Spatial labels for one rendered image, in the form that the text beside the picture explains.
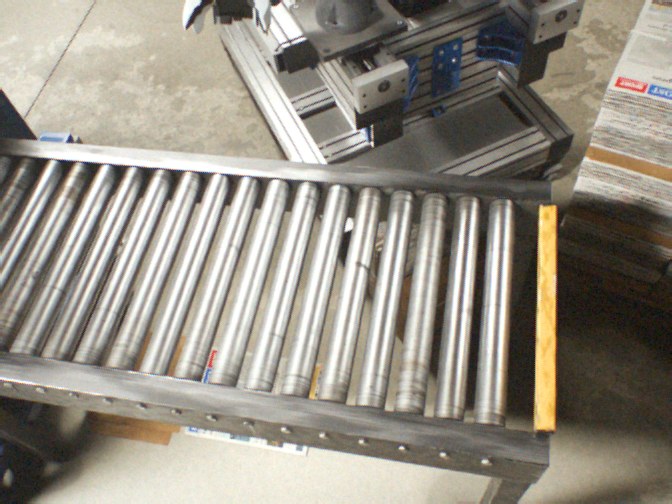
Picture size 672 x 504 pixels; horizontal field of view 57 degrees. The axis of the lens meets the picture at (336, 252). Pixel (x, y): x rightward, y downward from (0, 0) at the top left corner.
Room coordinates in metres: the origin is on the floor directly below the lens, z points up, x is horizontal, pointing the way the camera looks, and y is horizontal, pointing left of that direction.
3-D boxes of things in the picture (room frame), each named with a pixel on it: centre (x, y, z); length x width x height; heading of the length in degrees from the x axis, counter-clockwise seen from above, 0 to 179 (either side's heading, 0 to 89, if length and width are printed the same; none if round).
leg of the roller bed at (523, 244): (0.70, -0.40, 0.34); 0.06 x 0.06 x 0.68; 71
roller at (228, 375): (0.64, 0.16, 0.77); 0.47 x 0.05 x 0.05; 161
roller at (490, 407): (0.49, -0.27, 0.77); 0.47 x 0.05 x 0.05; 161
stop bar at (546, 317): (0.45, -0.34, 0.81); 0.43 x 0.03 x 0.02; 161
